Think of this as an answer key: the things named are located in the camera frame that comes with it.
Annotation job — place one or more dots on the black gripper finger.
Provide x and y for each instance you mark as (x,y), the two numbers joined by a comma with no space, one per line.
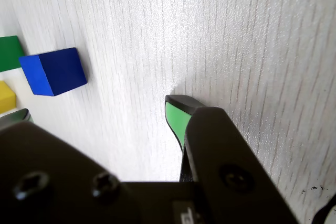
(18,116)
(223,140)

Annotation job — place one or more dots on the green cube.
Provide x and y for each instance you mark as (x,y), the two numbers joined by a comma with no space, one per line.
(9,53)

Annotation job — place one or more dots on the yellow cube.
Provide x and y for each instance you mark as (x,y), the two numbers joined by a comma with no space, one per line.
(6,98)

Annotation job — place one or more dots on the blue cube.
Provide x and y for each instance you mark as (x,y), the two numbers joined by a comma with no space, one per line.
(57,72)

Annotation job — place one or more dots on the black white rounded part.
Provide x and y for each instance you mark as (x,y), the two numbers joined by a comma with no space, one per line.
(326,214)

